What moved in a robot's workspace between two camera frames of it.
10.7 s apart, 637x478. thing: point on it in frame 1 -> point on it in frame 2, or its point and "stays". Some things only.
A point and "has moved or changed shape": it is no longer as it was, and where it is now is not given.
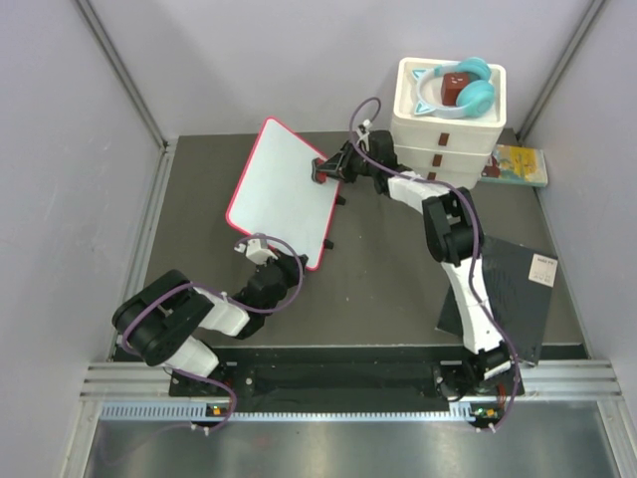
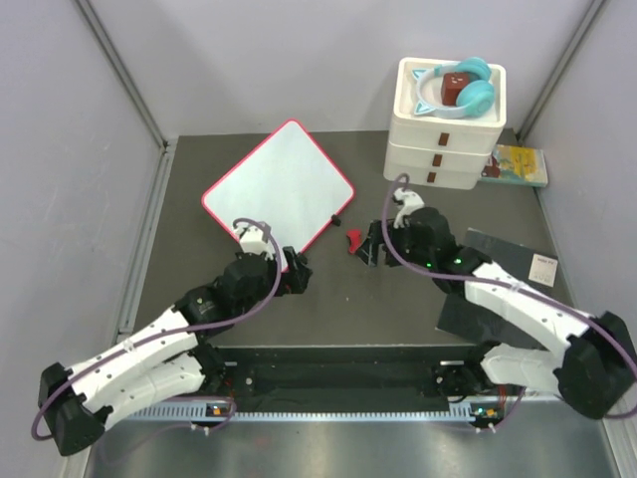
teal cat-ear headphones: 475,100 stays
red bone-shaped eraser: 321,177 -> 354,237
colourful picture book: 519,164 stays
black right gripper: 332,167 -> 370,249
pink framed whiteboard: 279,199 has moved or changed shape
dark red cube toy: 452,82 stays
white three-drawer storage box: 452,152 stays
